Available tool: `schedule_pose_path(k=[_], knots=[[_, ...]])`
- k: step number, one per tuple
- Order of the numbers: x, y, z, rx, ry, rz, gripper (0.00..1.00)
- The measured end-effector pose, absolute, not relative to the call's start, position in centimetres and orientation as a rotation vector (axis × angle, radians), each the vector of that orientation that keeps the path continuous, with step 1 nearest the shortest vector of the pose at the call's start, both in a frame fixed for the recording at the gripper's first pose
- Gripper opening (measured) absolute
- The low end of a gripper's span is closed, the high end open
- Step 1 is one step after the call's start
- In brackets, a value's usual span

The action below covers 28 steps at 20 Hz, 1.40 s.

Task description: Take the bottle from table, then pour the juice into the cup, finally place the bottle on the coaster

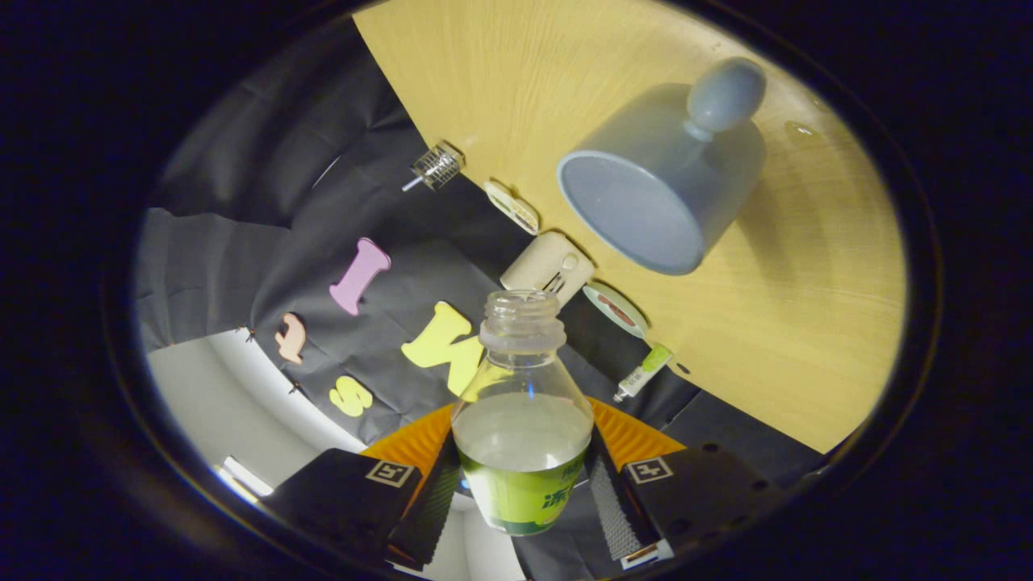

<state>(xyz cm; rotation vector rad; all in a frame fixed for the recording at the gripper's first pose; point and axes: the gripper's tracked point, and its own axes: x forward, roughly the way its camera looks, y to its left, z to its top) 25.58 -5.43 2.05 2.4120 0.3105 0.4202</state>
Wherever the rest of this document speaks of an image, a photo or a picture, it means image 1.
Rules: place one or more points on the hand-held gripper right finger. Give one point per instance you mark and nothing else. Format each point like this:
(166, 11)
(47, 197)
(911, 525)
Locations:
(694, 484)

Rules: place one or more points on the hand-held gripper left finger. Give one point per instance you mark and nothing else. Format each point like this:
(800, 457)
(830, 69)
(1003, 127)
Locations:
(428, 508)

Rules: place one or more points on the green label juice bottle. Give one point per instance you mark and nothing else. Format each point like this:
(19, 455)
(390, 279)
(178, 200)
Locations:
(520, 484)

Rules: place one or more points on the pale blue cup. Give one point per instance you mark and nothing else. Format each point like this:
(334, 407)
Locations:
(670, 161)

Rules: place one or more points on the capped white green bottle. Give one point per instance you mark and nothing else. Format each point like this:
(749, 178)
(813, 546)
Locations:
(641, 373)

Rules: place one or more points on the long ceiling light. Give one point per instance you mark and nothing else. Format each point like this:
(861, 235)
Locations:
(244, 478)

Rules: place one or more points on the brown meat piece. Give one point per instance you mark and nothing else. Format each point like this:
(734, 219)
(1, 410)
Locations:
(617, 311)

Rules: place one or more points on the wooden table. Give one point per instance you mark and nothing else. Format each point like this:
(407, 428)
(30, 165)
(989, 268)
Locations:
(807, 323)

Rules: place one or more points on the pale green plate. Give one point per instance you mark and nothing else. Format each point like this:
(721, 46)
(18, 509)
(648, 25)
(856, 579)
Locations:
(593, 297)

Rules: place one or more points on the cream toaster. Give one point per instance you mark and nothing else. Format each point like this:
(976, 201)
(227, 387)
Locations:
(537, 262)

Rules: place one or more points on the white divided tray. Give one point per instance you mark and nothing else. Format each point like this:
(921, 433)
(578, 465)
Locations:
(511, 207)

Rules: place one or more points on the white straw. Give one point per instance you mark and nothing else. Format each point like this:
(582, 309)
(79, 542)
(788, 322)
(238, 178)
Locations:
(411, 185)

